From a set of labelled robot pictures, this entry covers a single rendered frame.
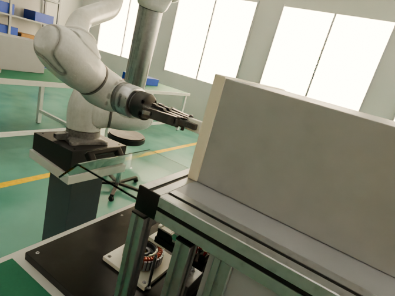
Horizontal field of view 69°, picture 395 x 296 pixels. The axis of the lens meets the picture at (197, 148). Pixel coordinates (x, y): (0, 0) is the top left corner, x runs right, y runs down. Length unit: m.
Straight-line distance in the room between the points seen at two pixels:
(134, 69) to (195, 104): 4.85
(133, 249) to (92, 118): 0.91
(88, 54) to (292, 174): 0.54
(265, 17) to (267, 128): 5.32
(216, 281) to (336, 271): 0.17
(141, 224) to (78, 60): 0.41
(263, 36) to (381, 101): 2.24
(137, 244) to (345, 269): 0.34
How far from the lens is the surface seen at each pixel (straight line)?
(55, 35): 0.74
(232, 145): 0.51
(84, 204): 1.56
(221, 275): 0.46
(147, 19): 1.28
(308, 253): 0.47
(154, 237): 0.79
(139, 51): 1.31
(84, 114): 1.39
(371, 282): 0.49
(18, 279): 0.85
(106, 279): 0.82
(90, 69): 0.77
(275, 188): 0.50
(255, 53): 5.69
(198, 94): 6.10
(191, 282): 0.78
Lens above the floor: 1.33
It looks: 16 degrees down
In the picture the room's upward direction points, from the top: 15 degrees clockwise
